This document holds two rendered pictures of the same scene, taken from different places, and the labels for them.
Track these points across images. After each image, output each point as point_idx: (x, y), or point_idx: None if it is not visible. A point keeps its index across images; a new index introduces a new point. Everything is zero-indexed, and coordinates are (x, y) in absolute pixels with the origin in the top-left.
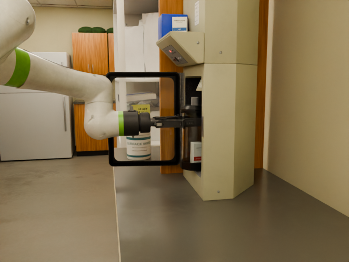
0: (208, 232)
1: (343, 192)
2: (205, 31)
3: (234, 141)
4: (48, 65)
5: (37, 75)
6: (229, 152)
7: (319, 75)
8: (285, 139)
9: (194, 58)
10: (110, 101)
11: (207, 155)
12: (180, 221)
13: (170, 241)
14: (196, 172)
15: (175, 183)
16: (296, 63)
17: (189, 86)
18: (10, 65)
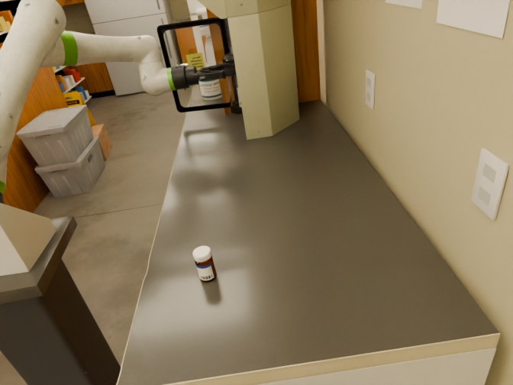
0: (236, 167)
1: (359, 125)
2: None
3: (266, 87)
4: (92, 41)
5: (85, 53)
6: (263, 97)
7: (346, 11)
8: (333, 72)
9: (217, 14)
10: (158, 60)
11: (244, 101)
12: (220, 160)
13: (205, 176)
14: None
15: (233, 123)
16: None
17: None
18: (60, 51)
